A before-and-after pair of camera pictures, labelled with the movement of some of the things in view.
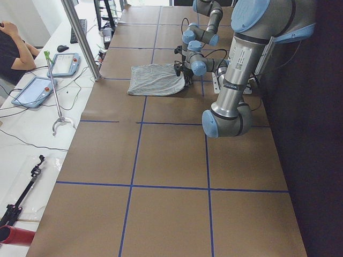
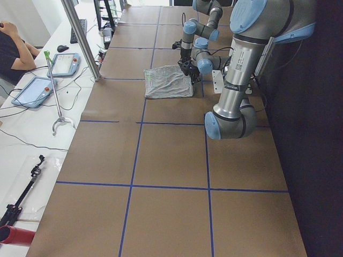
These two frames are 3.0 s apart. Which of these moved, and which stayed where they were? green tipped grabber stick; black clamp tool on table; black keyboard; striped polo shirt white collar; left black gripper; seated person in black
Moved: striped polo shirt white collar; left black gripper
Stayed: black clamp tool on table; seated person in black; green tipped grabber stick; black keyboard
